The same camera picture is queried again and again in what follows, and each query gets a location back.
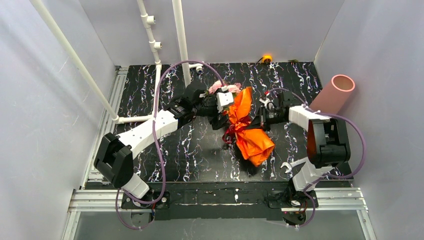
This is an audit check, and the pink flower bunch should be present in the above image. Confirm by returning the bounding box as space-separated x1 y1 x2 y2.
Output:
208 80 242 94

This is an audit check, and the orange wrapping paper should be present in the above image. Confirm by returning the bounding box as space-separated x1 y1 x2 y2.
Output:
222 87 275 167

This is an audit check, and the dark red ribbon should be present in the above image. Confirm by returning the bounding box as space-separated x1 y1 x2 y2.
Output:
222 115 251 144

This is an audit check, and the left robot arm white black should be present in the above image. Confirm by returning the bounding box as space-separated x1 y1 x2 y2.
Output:
93 82 234 204

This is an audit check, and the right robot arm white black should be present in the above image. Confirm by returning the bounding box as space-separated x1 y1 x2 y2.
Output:
248 91 351 192

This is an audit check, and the pink cylindrical vase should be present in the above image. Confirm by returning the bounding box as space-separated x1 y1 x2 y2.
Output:
309 74 356 114

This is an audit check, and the silver wrench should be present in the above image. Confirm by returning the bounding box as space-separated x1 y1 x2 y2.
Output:
280 157 308 174

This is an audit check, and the yellow round button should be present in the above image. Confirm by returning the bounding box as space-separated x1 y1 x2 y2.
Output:
257 54 273 64

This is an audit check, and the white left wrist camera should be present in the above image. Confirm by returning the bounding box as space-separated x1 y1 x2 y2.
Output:
216 92 234 113

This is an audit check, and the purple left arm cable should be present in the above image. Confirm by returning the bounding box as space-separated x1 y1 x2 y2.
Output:
114 60 229 231

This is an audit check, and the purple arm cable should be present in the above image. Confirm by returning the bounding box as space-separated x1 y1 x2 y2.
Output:
263 87 367 229
114 60 229 231

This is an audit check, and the white PVC pipe frame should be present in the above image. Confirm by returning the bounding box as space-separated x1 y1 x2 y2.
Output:
30 0 206 125

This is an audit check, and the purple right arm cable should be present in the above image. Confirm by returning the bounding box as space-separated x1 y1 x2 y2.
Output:
263 87 367 229

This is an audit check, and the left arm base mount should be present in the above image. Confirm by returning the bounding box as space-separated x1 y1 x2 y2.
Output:
121 190 170 227

